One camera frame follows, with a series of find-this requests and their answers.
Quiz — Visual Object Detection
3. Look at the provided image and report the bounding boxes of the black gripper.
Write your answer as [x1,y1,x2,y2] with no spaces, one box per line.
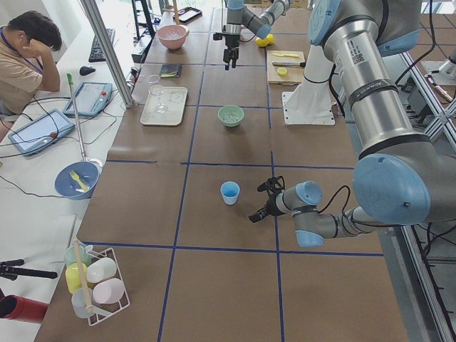
[249,195,285,223]
[223,33,239,71]

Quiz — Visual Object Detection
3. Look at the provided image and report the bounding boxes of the light blue plastic cup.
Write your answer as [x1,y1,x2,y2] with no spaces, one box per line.
[220,181,240,205]

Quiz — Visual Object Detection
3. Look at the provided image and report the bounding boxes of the mint green bowl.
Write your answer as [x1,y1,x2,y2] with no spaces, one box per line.
[217,105,244,128]

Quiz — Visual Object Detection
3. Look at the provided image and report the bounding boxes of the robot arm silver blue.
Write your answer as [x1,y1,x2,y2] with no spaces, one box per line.
[250,1,455,247]
[213,0,291,71]

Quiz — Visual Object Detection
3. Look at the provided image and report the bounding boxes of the pink bowl with ice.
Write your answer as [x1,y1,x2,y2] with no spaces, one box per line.
[157,25,190,50]

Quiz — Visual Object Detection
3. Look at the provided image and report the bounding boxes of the large blue bowl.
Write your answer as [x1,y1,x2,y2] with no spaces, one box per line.
[54,162,100,200]

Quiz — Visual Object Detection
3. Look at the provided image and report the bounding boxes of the yellow lemon upper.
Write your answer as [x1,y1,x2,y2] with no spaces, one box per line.
[255,37,269,48]

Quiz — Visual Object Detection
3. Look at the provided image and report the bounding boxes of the yellow plastic knife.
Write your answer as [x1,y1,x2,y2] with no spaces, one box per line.
[272,53,300,58]

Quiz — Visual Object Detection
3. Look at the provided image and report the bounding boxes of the half lemon slice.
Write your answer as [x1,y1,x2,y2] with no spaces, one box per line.
[276,67,288,77]

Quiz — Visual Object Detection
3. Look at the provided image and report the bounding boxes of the wooden cutting board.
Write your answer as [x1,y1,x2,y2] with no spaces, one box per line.
[266,51,306,85]

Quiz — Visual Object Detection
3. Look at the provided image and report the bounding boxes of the dark grey folded cloth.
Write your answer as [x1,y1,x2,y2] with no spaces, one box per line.
[159,63,182,78]

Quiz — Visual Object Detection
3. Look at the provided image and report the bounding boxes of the clear wine glass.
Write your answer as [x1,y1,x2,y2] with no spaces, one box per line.
[149,83,167,113]

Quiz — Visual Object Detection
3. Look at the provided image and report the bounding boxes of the cream bear tray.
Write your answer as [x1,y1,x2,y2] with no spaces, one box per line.
[140,85,188,126]

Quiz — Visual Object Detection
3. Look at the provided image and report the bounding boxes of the black keyboard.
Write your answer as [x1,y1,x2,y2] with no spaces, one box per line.
[88,28,116,63]

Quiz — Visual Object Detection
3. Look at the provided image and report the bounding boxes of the blue teach pendant far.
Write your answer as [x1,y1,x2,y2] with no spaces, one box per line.
[70,82,113,118]

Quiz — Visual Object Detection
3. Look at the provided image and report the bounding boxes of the blue teach pendant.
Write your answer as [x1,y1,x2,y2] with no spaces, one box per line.
[70,82,113,118]
[8,109,75,155]

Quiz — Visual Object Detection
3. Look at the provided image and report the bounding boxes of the black computer mouse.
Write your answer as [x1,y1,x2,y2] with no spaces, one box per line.
[79,66,96,76]

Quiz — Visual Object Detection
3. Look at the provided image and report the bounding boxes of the long metal grabber stick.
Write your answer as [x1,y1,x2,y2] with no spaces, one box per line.
[66,73,103,168]

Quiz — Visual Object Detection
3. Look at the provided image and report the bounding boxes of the yellow plastic fork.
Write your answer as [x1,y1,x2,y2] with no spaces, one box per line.
[69,170,89,192]

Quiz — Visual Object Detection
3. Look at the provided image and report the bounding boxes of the blue teach pendant near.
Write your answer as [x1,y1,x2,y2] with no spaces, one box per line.
[8,109,75,155]

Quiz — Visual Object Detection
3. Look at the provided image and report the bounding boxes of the seated person beige shirt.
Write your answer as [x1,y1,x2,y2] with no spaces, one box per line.
[1,11,62,121]

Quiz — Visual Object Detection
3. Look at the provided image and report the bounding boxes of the red cylinder bottle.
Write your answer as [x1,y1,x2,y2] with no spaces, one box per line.
[1,295,48,323]

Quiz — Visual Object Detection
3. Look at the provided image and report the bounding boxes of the metal handled knife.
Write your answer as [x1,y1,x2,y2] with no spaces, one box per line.
[272,61,306,68]

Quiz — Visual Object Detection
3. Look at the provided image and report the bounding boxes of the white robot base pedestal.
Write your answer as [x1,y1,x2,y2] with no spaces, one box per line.
[282,45,335,125]

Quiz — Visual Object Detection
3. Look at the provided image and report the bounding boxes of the white wire cup rack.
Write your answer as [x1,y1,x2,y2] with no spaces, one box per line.
[64,239,130,326]

